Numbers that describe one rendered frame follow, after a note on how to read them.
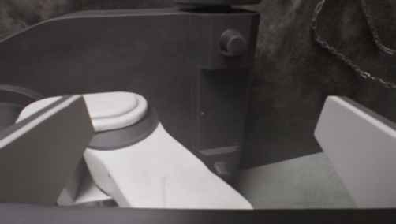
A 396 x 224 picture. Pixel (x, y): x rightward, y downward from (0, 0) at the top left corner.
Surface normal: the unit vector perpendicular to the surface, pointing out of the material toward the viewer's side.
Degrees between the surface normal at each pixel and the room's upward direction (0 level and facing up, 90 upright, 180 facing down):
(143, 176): 90
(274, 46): 0
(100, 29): 0
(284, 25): 0
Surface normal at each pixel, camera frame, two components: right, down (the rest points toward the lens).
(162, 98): 0.18, 0.51
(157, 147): 0.00, -0.85
